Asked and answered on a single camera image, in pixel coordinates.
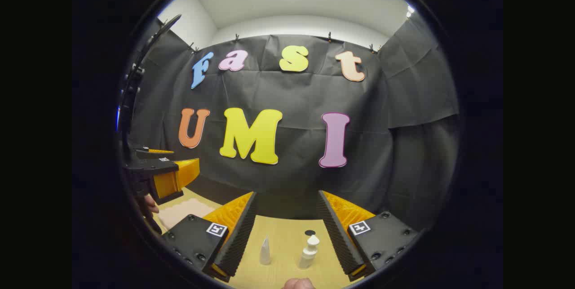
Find white squeeze tube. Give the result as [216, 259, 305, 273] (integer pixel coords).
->
[259, 235, 272, 266]

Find black curved stand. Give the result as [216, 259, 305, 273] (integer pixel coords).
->
[119, 14, 182, 146]

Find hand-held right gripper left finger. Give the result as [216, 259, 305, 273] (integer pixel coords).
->
[161, 191, 259, 283]

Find white pump bottle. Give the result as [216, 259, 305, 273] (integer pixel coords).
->
[299, 234, 321, 270]

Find black backdrop cloth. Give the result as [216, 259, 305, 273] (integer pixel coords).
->
[128, 13, 461, 231]

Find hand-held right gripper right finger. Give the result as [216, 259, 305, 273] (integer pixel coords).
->
[317, 190, 420, 281]

